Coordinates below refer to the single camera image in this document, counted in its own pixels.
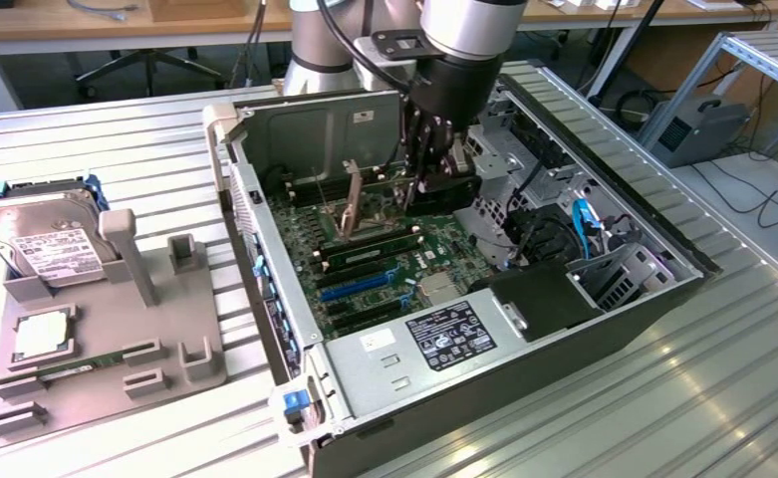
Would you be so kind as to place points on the silver metal drive cage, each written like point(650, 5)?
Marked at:
point(495, 164)

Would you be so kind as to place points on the grey computer tower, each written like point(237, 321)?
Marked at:
point(700, 129)

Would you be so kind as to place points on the square CPU chip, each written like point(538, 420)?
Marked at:
point(43, 336)

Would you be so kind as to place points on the RAM slot white clips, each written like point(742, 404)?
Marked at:
point(318, 191)
point(318, 177)
point(368, 242)

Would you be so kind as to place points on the aluminium frame table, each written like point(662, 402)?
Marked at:
point(770, 47)

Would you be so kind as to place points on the silver chipset heatsink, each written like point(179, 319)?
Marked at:
point(438, 290)

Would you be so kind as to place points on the CPU socket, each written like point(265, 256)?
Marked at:
point(375, 229)

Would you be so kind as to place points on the wooden desk white frame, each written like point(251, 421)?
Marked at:
point(694, 15)
point(29, 25)

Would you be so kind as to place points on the silver power supply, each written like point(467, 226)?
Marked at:
point(388, 368)

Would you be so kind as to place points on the blue case latch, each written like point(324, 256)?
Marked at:
point(292, 403)

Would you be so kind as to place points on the green motherboard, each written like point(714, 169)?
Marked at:
point(451, 244)

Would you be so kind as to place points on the small white box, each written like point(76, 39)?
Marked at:
point(618, 4)

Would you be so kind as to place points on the RAM slot black clips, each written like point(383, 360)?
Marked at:
point(311, 199)
point(371, 248)
point(318, 184)
point(391, 231)

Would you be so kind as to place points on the grey parts rack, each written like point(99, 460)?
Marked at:
point(109, 348)

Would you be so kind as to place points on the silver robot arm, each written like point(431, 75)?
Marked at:
point(468, 25)

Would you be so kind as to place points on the brown box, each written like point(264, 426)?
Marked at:
point(188, 9)

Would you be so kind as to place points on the black plastic shroud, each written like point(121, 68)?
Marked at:
point(540, 299)

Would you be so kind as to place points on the thin locking lever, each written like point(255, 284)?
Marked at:
point(322, 194)

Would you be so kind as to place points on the open black PC case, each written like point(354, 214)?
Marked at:
point(594, 358)

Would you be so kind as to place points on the perforated metal disk bay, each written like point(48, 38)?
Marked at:
point(620, 284)

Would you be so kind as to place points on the black pole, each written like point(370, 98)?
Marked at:
point(650, 15)

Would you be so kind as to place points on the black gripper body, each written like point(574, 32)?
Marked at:
point(455, 84)

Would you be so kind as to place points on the graphics card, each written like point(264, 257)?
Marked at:
point(442, 199)

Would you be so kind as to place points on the silver hard disk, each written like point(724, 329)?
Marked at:
point(29, 224)

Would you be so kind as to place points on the blue expansion slot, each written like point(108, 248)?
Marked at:
point(355, 290)

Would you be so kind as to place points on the short black expansion slot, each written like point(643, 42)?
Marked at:
point(338, 307)

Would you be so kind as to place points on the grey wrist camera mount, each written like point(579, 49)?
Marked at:
point(388, 50)

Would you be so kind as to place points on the black office chair base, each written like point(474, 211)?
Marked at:
point(547, 37)
point(148, 65)

